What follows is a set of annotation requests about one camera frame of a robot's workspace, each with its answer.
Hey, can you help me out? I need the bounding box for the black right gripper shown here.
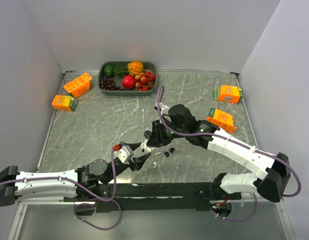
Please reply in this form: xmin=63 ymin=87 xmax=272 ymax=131
xmin=146 ymin=118 xmax=188 ymax=148

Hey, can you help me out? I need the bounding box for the white earbud charging case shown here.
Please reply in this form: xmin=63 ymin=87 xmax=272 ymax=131
xmin=140 ymin=142 xmax=155 ymax=153

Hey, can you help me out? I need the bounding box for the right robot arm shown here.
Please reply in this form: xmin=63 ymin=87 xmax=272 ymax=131
xmin=146 ymin=103 xmax=291 ymax=203

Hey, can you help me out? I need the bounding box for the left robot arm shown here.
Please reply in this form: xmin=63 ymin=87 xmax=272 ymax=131
xmin=0 ymin=141 xmax=154 ymax=207

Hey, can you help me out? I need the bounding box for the black earbud charging case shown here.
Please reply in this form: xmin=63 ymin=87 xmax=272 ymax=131
xmin=144 ymin=130 xmax=152 ymax=139

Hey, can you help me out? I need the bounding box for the red lychee bunch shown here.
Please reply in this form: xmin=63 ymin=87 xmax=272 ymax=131
xmin=134 ymin=71 xmax=157 ymax=91

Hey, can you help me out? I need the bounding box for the red apple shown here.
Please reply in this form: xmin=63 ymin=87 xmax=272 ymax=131
xmin=122 ymin=75 xmax=136 ymax=90

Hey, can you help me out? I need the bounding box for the grey-green fruit tray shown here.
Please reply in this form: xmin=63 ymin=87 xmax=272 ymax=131
xmin=97 ymin=60 xmax=159 ymax=97

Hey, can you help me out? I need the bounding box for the dark grape bunch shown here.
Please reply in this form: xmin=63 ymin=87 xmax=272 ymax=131
xmin=99 ymin=76 xmax=124 ymax=91

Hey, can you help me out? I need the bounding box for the green leafy sprig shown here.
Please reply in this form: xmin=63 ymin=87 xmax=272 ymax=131
xmin=113 ymin=66 xmax=130 ymax=77

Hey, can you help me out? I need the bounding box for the orange box back right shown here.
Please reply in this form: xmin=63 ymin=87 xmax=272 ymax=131
xmin=212 ymin=85 xmax=243 ymax=104

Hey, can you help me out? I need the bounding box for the green lime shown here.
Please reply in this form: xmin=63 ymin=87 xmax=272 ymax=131
xmin=103 ymin=65 xmax=115 ymax=77

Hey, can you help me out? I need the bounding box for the orange green box left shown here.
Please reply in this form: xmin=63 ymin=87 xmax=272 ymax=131
xmin=51 ymin=95 xmax=78 ymax=112

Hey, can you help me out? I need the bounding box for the orange box back left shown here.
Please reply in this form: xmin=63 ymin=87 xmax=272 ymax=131
xmin=63 ymin=72 xmax=92 ymax=98

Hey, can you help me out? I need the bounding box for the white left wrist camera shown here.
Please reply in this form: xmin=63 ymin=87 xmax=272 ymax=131
xmin=114 ymin=144 xmax=134 ymax=164

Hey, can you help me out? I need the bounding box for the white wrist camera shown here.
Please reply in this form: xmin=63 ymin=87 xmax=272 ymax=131
xmin=154 ymin=102 xmax=170 ymax=116
xmin=114 ymin=144 xmax=134 ymax=164

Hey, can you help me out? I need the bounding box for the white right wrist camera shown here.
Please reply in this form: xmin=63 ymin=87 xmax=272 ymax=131
xmin=154 ymin=102 xmax=170 ymax=116

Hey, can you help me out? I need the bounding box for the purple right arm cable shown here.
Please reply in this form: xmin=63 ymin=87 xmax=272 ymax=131
xmin=156 ymin=85 xmax=302 ymax=223

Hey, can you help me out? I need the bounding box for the aluminium frame rail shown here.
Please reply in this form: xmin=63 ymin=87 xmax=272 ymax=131
xmin=18 ymin=197 xmax=66 ymax=205

